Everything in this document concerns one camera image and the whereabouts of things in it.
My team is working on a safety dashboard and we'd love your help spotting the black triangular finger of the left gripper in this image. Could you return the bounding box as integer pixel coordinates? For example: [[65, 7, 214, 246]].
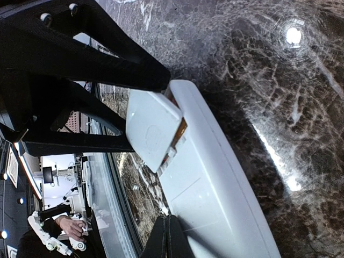
[[1, 1, 171, 91]]

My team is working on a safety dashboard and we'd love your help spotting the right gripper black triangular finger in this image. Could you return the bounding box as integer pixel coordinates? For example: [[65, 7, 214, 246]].
[[140, 215, 195, 258]]

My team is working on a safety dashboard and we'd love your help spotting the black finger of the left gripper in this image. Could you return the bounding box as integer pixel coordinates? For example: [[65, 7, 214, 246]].
[[1, 75, 133, 156]]

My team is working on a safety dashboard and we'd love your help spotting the white remote control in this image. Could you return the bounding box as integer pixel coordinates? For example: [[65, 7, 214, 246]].
[[160, 80, 280, 257]]

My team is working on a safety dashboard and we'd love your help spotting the white battery cover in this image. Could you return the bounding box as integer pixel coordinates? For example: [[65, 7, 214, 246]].
[[126, 90, 182, 173]]

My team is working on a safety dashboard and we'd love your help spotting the orange AA battery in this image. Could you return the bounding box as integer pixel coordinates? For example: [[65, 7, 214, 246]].
[[171, 118, 188, 147]]

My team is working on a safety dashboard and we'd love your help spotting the person in black shirt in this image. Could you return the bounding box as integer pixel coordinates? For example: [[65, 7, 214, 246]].
[[16, 215, 106, 258]]

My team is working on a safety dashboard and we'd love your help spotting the black curved front rail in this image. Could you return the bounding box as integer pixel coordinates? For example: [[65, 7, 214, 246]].
[[91, 80, 145, 258]]

